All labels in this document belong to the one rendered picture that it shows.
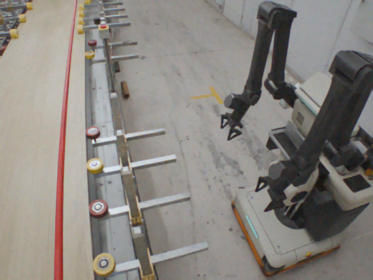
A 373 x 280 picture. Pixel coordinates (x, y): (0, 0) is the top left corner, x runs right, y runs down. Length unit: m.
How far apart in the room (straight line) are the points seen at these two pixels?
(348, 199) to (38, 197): 1.54
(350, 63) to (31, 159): 1.41
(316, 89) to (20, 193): 1.37
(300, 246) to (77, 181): 1.43
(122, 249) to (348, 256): 1.72
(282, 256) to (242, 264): 0.35
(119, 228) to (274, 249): 0.99
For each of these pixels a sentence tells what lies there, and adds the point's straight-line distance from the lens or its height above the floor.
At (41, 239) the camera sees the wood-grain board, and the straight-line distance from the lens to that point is 1.20.
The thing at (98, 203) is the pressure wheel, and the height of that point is 0.91.
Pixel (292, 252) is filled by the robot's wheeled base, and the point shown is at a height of 0.28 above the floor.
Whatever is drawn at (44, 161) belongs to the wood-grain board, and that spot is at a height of 0.90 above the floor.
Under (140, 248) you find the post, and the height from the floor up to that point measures 1.09.
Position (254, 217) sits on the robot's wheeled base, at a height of 0.28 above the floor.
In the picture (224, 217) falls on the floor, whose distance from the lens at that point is 2.19.
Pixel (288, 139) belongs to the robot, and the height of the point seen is 1.04.
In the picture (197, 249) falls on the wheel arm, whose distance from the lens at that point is 1.15.
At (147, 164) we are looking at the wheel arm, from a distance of 1.37.
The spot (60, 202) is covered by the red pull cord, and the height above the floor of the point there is 1.64.
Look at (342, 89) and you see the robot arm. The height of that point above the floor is 1.54.
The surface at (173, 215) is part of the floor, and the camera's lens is 2.16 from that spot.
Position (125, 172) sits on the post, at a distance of 0.94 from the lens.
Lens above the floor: 1.88
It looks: 44 degrees down
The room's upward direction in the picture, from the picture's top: 4 degrees clockwise
